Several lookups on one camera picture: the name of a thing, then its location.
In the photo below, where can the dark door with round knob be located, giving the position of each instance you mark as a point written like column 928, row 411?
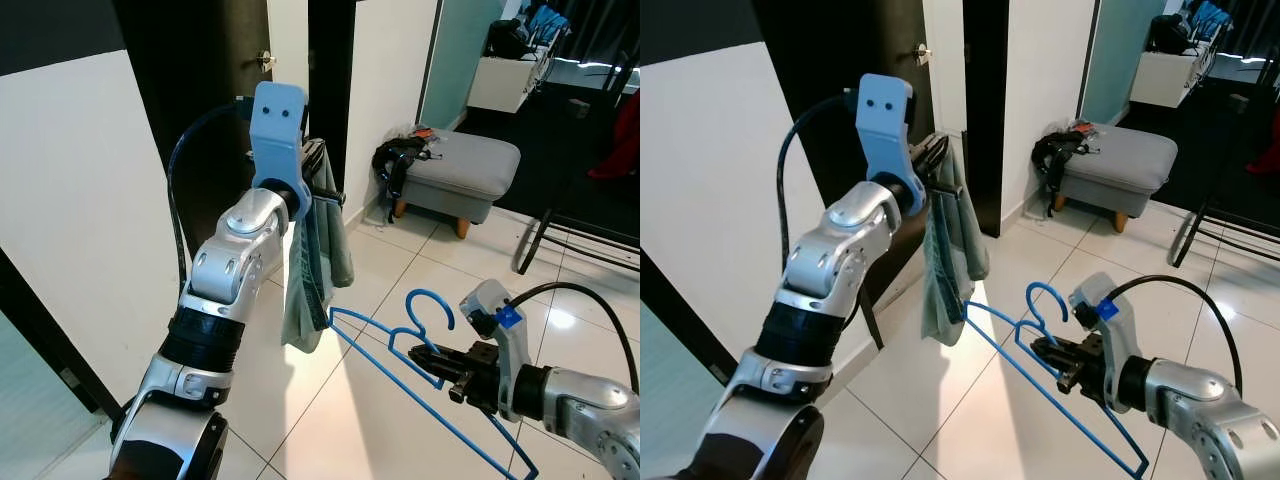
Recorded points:
column 820, row 50
column 190, row 60

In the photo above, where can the grey green garment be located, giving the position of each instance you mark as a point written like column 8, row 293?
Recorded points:
column 950, row 260
column 320, row 260

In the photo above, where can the light blue bag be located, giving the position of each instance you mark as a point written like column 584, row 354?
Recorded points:
column 1210, row 18
column 548, row 22

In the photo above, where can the silver round door knob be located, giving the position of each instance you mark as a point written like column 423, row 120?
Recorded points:
column 923, row 53
column 266, row 61

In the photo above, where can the white low cabinet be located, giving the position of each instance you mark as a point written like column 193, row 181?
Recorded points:
column 505, row 85
column 1170, row 80

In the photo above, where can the dark blue thin hanger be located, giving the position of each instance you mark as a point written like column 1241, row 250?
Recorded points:
column 1047, row 286
column 431, row 293

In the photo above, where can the black floor mat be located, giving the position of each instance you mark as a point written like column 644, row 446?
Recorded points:
column 1215, row 140
column 540, row 150

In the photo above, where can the silver right arm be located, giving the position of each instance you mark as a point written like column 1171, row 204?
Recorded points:
column 590, row 410
column 1200, row 405

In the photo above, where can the dark grey curtain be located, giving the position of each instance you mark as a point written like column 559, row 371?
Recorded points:
column 610, row 30
column 1260, row 25

